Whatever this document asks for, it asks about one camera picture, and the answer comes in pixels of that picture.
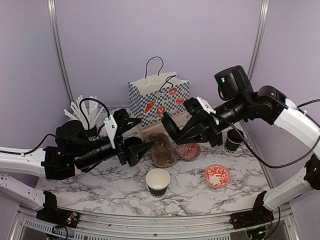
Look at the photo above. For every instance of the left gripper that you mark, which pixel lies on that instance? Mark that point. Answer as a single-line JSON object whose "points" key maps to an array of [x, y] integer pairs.
{"points": [[136, 152]]}

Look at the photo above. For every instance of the black cup holding straws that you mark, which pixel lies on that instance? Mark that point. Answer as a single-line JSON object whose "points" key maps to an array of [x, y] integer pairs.
{"points": [[91, 132]]}

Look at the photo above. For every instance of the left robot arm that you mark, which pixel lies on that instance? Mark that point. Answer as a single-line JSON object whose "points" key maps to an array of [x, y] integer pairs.
{"points": [[73, 151]]}

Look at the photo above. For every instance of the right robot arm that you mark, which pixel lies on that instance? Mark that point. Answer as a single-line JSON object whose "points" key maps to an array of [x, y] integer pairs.
{"points": [[268, 104]]}

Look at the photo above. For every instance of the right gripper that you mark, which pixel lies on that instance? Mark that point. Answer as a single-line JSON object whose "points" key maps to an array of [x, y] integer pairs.
{"points": [[208, 132]]}

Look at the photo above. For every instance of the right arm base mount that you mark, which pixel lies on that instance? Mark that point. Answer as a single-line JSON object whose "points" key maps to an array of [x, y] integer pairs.
{"points": [[256, 216]]}

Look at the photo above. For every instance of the stack of paper cups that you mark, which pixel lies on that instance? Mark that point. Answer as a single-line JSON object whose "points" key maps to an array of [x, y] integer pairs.
{"points": [[102, 134]]}

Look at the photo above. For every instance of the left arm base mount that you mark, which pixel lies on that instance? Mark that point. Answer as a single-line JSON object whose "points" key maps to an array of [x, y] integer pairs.
{"points": [[51, 213]]}

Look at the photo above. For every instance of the right aluminium frame post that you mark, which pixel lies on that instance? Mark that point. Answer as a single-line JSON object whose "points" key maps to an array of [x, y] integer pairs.
{"points": [[258, 42]]}

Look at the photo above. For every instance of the left aluminium frame post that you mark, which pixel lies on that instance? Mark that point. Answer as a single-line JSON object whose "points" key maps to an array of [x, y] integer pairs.
{"points": [[58, 48]]}

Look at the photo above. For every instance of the red floral bowl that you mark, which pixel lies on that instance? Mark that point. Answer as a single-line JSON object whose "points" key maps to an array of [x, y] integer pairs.
{"points": [[217, 176]]}

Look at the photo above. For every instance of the red patterned bowl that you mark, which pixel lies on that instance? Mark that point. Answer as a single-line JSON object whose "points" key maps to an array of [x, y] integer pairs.
{"points": [[189, 151]]}

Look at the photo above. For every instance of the checkered paper takeout bag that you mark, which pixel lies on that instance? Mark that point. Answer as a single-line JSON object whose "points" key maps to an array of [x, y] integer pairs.
{"points": [[153, 95]]}

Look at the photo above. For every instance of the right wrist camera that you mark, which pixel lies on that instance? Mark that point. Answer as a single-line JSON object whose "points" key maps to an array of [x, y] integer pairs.
{"points": [[201, 109]]}

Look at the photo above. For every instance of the aluminium frame post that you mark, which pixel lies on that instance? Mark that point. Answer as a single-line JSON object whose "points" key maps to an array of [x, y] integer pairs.
{"points": [[258, 42], [58, 48]]}

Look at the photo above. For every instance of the cardboard cup carrier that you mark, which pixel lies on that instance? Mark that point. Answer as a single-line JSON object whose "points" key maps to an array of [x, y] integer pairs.
{"points": [[162, 155]]}

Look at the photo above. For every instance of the aluminium front rail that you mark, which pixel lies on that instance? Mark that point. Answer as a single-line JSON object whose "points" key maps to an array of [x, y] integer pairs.
{"points": [[98, 226]]}

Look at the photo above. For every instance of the stack of black lids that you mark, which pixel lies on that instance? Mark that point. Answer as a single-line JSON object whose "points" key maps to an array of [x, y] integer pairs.
{"points": [[132, 141]]}

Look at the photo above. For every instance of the black paper coffee cup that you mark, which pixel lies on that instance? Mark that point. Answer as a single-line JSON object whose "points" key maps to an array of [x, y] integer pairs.
{"points": [[234, 138]]}

